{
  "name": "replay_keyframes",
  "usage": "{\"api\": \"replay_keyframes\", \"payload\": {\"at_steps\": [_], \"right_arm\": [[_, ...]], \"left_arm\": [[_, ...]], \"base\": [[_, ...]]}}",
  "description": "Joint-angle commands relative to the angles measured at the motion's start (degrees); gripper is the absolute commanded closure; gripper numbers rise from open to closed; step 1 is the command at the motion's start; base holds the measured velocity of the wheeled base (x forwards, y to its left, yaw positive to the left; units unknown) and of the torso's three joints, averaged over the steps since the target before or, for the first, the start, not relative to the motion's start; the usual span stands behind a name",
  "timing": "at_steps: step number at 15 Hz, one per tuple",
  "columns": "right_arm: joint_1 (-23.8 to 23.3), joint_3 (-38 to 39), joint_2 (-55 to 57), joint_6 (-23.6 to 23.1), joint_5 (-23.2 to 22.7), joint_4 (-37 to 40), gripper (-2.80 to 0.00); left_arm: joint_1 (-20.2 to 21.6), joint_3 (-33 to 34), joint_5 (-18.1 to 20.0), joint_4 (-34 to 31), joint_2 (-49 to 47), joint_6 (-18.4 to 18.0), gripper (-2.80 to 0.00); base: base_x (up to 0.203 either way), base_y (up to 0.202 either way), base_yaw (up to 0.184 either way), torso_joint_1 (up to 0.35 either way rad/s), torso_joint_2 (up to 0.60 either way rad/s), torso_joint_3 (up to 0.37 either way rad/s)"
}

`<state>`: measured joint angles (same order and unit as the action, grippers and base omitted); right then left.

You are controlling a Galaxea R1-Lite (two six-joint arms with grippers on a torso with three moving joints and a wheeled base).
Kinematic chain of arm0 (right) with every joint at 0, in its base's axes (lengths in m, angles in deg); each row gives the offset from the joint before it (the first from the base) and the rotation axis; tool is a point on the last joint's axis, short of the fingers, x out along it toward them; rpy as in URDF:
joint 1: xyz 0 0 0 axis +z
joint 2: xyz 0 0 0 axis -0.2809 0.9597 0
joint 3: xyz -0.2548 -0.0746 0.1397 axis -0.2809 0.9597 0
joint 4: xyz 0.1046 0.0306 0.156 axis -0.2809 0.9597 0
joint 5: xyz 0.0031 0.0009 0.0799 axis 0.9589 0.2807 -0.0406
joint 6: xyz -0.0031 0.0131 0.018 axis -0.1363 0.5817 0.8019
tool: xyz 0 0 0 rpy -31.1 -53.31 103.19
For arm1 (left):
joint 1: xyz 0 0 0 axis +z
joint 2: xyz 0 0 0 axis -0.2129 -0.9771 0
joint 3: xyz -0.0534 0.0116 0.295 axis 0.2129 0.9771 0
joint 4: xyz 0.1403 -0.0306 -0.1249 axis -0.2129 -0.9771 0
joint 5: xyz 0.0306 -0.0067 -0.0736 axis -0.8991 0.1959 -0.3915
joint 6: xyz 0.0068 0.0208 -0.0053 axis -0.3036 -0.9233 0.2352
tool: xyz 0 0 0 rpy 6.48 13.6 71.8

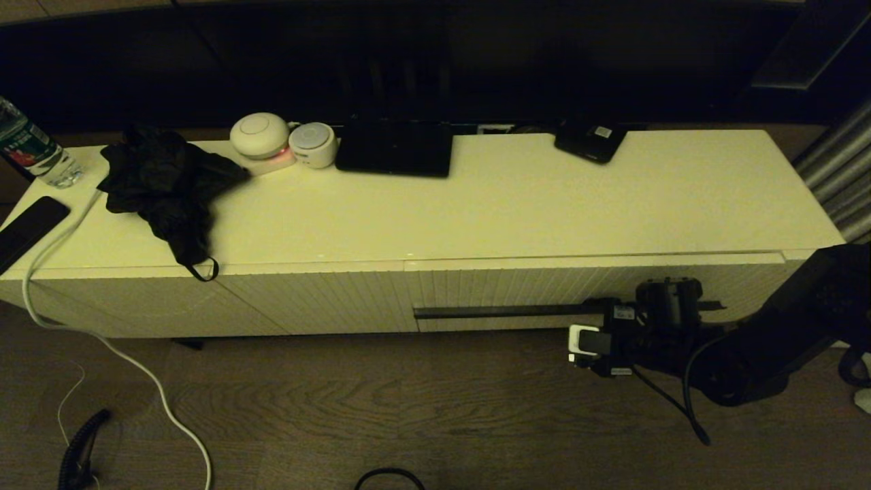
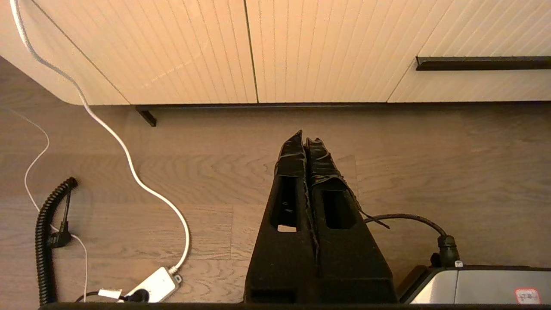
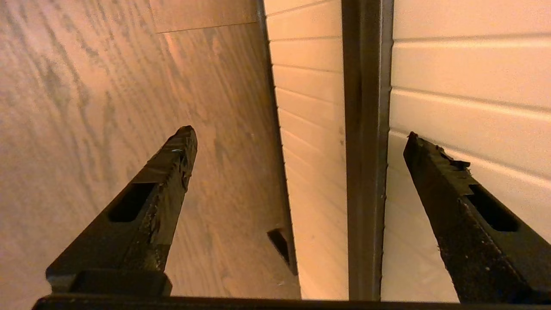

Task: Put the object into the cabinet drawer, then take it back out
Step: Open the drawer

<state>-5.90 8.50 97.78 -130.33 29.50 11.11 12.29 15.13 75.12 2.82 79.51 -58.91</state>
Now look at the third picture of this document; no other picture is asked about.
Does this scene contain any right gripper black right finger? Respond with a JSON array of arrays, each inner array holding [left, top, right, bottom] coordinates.
[[403, 131, 551, 303]]

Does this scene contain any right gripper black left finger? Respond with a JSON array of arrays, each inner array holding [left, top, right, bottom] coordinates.
[[46, 125, 198, 297]]

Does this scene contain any white fluted drawer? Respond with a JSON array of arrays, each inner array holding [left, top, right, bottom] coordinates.
[[263, 0, 551, 302]]

